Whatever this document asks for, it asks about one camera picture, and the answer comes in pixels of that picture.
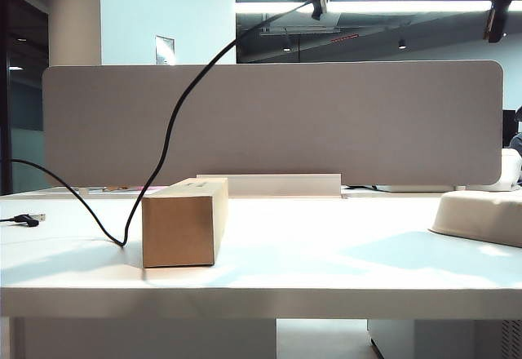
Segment black charging cable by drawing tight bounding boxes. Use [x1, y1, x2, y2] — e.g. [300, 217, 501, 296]
[0, 0, 362, 249]

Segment white padded phone stand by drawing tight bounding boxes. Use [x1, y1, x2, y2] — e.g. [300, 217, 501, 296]
[427, 190, 522, 249]

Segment long ceiling light strip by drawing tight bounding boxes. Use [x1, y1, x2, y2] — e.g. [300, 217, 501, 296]
[235, 0, 494, 13]

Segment black computer monitor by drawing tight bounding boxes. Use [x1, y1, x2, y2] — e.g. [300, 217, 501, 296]
[502, 109, 517, 148]

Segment person in dark clothes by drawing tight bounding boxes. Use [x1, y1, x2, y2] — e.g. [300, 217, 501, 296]
[508, 105, 522, 148]

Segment grey fabric desk divider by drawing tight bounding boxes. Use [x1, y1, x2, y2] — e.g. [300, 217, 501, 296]
[42, 60, 507, 188]

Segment white rounded appliance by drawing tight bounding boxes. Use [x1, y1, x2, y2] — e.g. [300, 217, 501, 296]
[498, 148, 522, 192]

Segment brown cardboard box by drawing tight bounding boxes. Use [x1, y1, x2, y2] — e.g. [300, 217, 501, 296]
[141, 177, 230, 269]

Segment coloured papers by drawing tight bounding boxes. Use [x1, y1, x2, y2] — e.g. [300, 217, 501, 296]
[87, 186, 166, 193]

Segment dark glass door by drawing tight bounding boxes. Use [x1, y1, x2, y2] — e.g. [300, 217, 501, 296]
[0, 0, 51, 197]

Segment framed wall notice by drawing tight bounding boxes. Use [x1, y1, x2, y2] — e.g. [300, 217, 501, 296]
[154, 34, 176, 66]

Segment black USB-A cable end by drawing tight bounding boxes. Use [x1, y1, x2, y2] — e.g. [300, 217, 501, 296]
[0, 213, 47, 228]

